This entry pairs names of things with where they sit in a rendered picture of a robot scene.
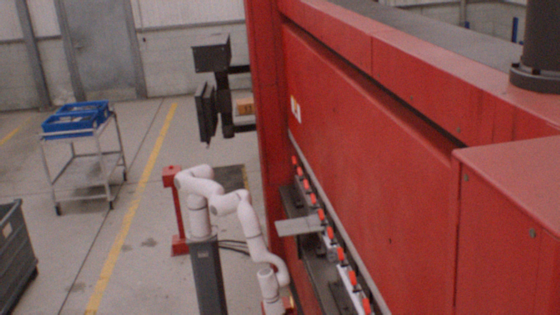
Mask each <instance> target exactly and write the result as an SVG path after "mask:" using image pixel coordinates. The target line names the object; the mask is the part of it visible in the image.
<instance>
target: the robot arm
mask: <svg viewBox="0 0 560 315"><path fill-rule="evenodd" d="M174 184H175V186H176V188H177V189H178V190H180V191H181V192H183V193H188V194H190V195H189V196H188V197H187V210H188V214H189V222H190V226H191V228H190V229H189V228H188V231H187V232H186V238H187V239H188V240H190V241H193V242H203V241H207V240H210V239H212V238H214V237H215V236H216V235H217V233H218V229H217V227H216V226H213V225H211V220H210V215H209V210H210V212H211V213H212V214H213V215H214V216H217V217H223V216H226V215H228V214H231V213H234V212H236V211H237V216H238V219H239V220H240V222H241V225H242V228H243V231H244V235H245V238H246V242H247V245H248V248H249V252H250V255H251V258H252V260H253V261H254V262H255V263H273V264H275V265H276V266H277V267H278V269H279V272H277V273H274V272H273V270H272V269H271V268H264V269H261V270H260V271H258V273H257V278H258V281H259V285H260V288H261V292H262V296H263V299H264V300H263V303H264V310H265V313H266V315H284V314H286V310H285V307H284V304H283V300H282V299H281V296H280V295H279V291H278V289H279V288H281V287H283V286H287V285H288V284H289V283H290V277H289V273H288V269H287V267H286V265H285V263H284V261H283V260H282V259H280V258H279V257H277V256H276V255H274V254H271V253H270V252H269V251H268V250H267V247H266V243H265V240H264V235H263V231H262V229H261V225H260V222H259V218H258V214H257V212H256V211H255V209H254V208H253V207H252V196H251V193H250V192H249V191H247V190H245V189H240V190H237V191H234V192H231V193H229V194H226V195H224V188H223V187H222V186H221V185H220V184H218V183H217V182H215V181H214V171H213V169H212V167H211V166H209V165H207V164H201V165H198V166H194V167H191V168H189V169H186V170H183V171H181V172H179V173H177V174H176V175H175V177H174ZM208 199H209V207H208Z"/></svg>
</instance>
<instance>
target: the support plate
mask: <svg viewBox="0 0 560 315"><path fill-rule="evenodd" d="M314 218H318V217H317V216H309V217H306V219H314ZM275 225H276V228H277V232H278V234H279V237H280V238H281V237H286V236H294V235H298V234H306V233H314V232H319V231H323V230H324V229H323V227H321V225H317V226H309V227H310V228H308V225H307V223H306V220H305V218H304V217H301V218H296V219H288V220H283V221H276V222H275ZM309 229H310V230H311V231H310V230H309Z"/></svg>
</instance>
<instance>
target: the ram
mask: <svg viewBox="0 0 560 315"><path fill-rule="evenodd" d="M280 27H281V42H282V58H283V66H284V82H285V90H286V106H287V121H288V128H289V130H290V132H291V134H292V136H293V138H294V139H295V141H296V143H297V145H298V146H299V148H300V150H301V152H302V154H303V156H304V157H305V159H306V161H307V163H308V164H309V167H310V168H311V170H312V172H313V174H314V175H315V177H316V179H317V181H318V183H319V185H320V187H321V188H322V190H323V192H324V194H325V195H326V197H327V200H328V201H329V203H330V205H331V206H332V208H333V210H334V212H335V213H336V216H337V218H338V219H339V221H340V223H341V224H342V226H343V228H344V230H345V232H346V234H347V236H348V237H349V239H350V241H351V242H352V245H353V246H354V248H355V250H356V252H357V254H358V255H359V257H360V259H361V261H362V263H363V264H364V267H365V268H366V270H367V272H368V273H369V275H370V277H371V279H372V281H373V283H374V285H375V286H376V288H377V290H378V291H379V293H380V295H381V297H382V299H383V301H384V303H385V304H386V306H387V308H388V309H389V312H390V313H391V315H445V313H446V281H447V265H448V232H449V201H450V184H451V156H452V154H451V153H452V151H453V150H455V149H460V148H459V147H457V146H456V145H455V144H453V143H452V142H451V141H450V140H448V139H447V138H445V137H444V136H443V135H442V134H440V133H438V132H437V131H436V130H435V129H433V128H432V127H431V126H429V125H428V124H426V123H425V122H424V121H423V120H421V119H420V118H418V117H417V116H416V115H415V114H413V113H412V112H411V111H409V110H408V109H406V108H405V107H404V106H402V105H401V104H399V103H398V102H397V101H396V100H394V99H393V98H392V97H391V96H389V95H388V94H386V93H385V92H384V91H382V90H381V89H379V88H378V87H377V86H375V85H374V84H373V83H372V82H370V81H369V80H367V79H366V78H365V77H364V76H362V75H361V74H359V73H358V72H357V71H355V70H354V69H353V68H352V67H350V66H348V65H347V64H346V63H345V62H343V61H342V60H340V59H339V58H338V57H337V56H335V55H334V54H333V53H331V52H330V51H328V50H327V49H326V48H325V47H323V46H322V45H320V44H319V43H318V42H316V41H315V40H314V39H313V38H311V37H310V36H308V35H307V34H306V33H305V32H303V31H302V30H300V29H299V28H298V27H296V26H295V25H294V24H293V23H287V24H280ZM291 95H292V96H293V99H294V100H296V110H295V103H294V113H293V110H292V102H291ZM297 103H298V105H299V109H300V118H301V123H300V122H299V121H298V107H297ZM296 113H297V117H296ZM289 137H290V138H291V141H292V143H293V144H294V147H295V148H296V150H297V152H298V154H299V156H300V157H301V159H302V161H303V163H304V165H305V167H306V169H307V171H308V173H309V175H310V176H311V178H312V180H313V182H314V184H315V186H316V187H317V190H318V191H319V193H320V195H321V197H322V199H323V201H324V203H325V205H326V206H327V208H328V210H329V212H330V214H331V216H332V218H333V219H334V222H335V223H336V225H337V227H338V229H339V231H340V233H341V234H342V236H343V238H344V240H345V242H346V244H347V246H348V248H349V250H350V252H351V253H352V255H353V257H354V259H355V261H356V262H357V265H358V266H359V268H360V270H361V272H362V274H363V276H364V278H365V280H366V282H367V283H368V285H369V287H370V289H371V291H372V293H373V294H374V297H375V298H376V301H377V302H378V304H379V306H380V308H381V310H382V311H383V313H384V315H387V313H386V311H385V310H384V308H383V305H382V304H381V302H380V300H379V298H378V297H377V295H376V293H375V291H374V289H373V287H372V286H371V283H370V282H369V280H368V278H367V276H366V274H365V273H364V271H363V269H362V267H361V265H360V263H359V261H358V259H357V258H356V256H355V254H354V252H353V250H352V249H351V247H350V245H349V243H348V241H347V239H346V237H345V235H344V234H343V232H342V230H341V228H340V227H339V224H338V222H337V221H336V219H335V217H334V215H333V213H332V212H331V210H330V208H329V206H328V204H327V202H326V200H325V198H324V197H323V195H322V193H321V191H320V189H319V188H318V185H317V184H316V182H315V180H314V178H313V176H312V174H311V173H310V171H309V169H308V167H307V166H306V163H305V162H304V159H303V158H302V156H301V154H300V152H299V151H298V149H297V147H296V145H295V143H294V141H293V139H292V137H291V136H290V134H289Z"/></svg>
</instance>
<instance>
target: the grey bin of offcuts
mask: <svg viewBox="0 0 560 315"><path fill-rule="evenodd" d="M22 205H23V200H22V198H21V199H14V201H13V202H8V203H2V204H0V315H12V314H11V310H10V307H11V305H12V303H13V302H14V300H15V299H16V297H17V296H18V294H19V292H20V291H21V289H22V288H23V286H24V285H25V283H26V281H31V280H35V279H36V278H37V276H38V274H39V272H38V268H37V266H36V265H37V264H38V262H39V261H38V257H36V256H35V253H34V249H33V245H32V243H31V239H30V236H29V232H28V228H27V226H26V222H25V218H24V214H23V210H22V208H21V206H22Z"/></svg>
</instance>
